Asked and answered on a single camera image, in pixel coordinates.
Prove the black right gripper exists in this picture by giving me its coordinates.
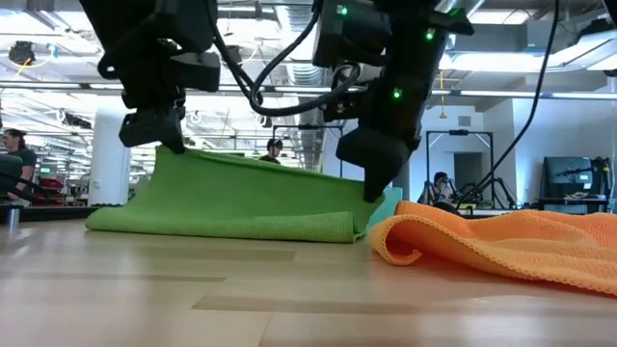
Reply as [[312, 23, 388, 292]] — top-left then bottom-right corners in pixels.
[[336, 81, 425, 203]]

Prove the person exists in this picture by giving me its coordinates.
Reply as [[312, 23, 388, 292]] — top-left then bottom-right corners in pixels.
[[0, 127, 39, 203], [417, 172, 457, 206], [258, 138, 284, 165]]

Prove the teal plastic basket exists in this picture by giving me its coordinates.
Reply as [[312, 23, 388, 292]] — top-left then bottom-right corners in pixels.
[[368, 186, 404, 228]]

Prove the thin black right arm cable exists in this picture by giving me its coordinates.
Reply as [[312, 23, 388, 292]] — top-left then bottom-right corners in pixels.
[[455, 0, 560, 208]]

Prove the black aluminium table frame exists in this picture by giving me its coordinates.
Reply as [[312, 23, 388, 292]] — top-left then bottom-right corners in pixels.
[[0, 205, 100, 224]]

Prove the small metal cylinder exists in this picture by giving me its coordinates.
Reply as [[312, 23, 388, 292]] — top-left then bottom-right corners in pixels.
[[5, 204, 21, 231]]

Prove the red object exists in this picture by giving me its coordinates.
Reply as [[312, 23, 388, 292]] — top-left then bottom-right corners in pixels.
[[33, 177, 65, 206]]

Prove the orange microfiber towel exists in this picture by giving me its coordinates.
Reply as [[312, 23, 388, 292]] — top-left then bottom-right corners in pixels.
[[369, 200, 617, 296]]

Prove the left gripper camera cable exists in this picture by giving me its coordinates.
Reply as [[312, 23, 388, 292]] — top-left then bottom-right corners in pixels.
[[211, 26, 264, 107]]

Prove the white building pillar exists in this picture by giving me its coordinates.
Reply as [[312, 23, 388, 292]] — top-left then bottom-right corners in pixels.
[[89, 108, 132, 207]]

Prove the gripper camera cable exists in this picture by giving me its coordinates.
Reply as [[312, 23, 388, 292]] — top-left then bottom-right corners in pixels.
[[248, 0, 362, 118], [211, 26, 264, 107]]

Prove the right gripper camera cable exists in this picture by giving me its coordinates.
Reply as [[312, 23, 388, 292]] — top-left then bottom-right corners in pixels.
[[248, 0, 362, 118]]

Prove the black computer monitor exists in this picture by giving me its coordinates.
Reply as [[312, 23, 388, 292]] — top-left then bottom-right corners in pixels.
[[543, 156, 594, 199]]

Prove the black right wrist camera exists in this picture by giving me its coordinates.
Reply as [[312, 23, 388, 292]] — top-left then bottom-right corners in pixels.
[[321, 89, 372, 122]]

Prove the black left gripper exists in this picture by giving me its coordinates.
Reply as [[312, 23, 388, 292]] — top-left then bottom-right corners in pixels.
[[98, 42, 187, 155]]

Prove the black ceiling device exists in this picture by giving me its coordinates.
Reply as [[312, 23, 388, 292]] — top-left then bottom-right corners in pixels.
[[8, 40, 38, 67], [225, 44, 244, 67]]

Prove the green microfiber towel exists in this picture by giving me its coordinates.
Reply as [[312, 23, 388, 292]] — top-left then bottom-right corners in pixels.
[[85, 144, 387, 244]]

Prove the long ceiling light bar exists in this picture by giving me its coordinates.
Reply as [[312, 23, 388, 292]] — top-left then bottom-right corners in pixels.
[[0, 81, 617, 100]]

